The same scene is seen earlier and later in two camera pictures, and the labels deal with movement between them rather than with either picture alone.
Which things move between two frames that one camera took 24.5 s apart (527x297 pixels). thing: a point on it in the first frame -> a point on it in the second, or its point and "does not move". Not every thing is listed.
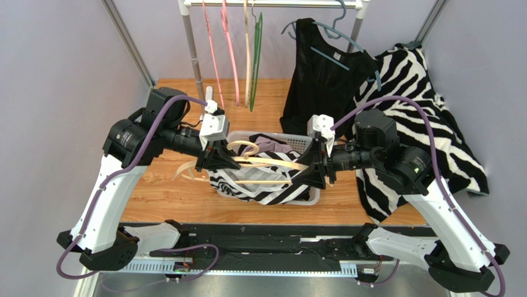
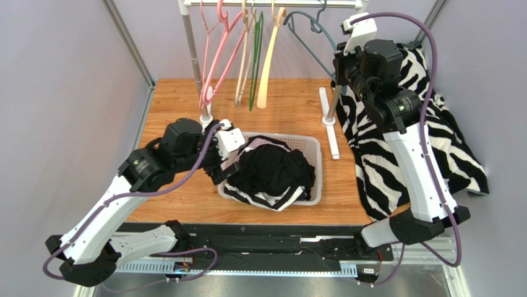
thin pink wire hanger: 213,55 -> 208,32
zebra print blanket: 403,72 does not move
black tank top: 327,75 -> 271,169
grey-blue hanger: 333,32 -> 317,26
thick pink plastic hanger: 224,20 -> 229,44
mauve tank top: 266,145 does not move
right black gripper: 326,162 -> 341,62
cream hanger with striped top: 247,160 -> 277,19
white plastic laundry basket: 298,141 does not move
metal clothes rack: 185,6 does not move
